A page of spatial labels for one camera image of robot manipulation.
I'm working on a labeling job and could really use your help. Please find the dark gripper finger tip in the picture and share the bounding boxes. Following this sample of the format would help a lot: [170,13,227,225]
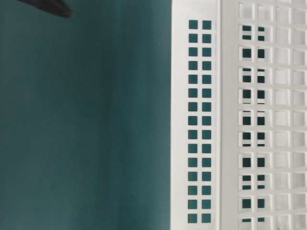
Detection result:
[20,0,72,18]

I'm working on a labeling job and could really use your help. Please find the white perforated plastic basket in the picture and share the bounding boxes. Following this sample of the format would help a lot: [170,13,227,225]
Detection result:
[170,0,307,230]

